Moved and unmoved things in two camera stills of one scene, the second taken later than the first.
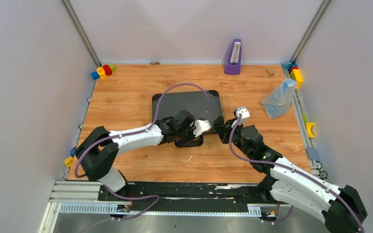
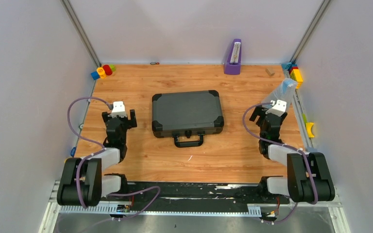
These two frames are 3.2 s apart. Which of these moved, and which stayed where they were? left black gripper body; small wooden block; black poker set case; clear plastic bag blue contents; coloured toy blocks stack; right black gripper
Moved: left black gripper body; right black gripper
Stayed: coloured toy blocks stack; small wooden block; black poker set case; clear plastic bag blue contents
